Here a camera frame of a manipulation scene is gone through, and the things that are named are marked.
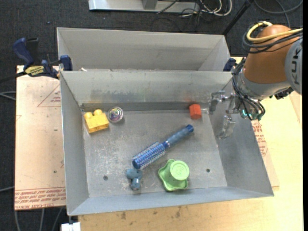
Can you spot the brown cardboard board, red print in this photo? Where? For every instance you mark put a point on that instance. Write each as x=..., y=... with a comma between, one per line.
x=38, y=133

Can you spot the iridescent spinning top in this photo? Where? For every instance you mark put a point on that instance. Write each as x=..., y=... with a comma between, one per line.
x=115, y=115

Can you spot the grey-blue toy figure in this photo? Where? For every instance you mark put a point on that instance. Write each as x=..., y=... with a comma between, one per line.
x=134, y=177

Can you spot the blue round hairbrush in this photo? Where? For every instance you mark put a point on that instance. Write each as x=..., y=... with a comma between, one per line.
x=154, y=151

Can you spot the grey metal bin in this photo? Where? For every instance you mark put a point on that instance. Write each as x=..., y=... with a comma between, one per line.
x=154, y=141

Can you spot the orange-red small block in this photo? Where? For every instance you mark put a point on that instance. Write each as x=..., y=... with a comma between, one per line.
x=195, y=111

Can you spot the green star-rimmed cup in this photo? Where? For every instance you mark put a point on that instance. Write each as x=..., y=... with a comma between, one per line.
x=176, y=174

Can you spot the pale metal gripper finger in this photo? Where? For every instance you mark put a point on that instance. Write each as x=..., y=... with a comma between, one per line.
x=212, y=106
x=225, y=127

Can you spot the yellow toy brick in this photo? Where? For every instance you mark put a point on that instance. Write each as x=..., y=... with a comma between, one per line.
x=96, y=123

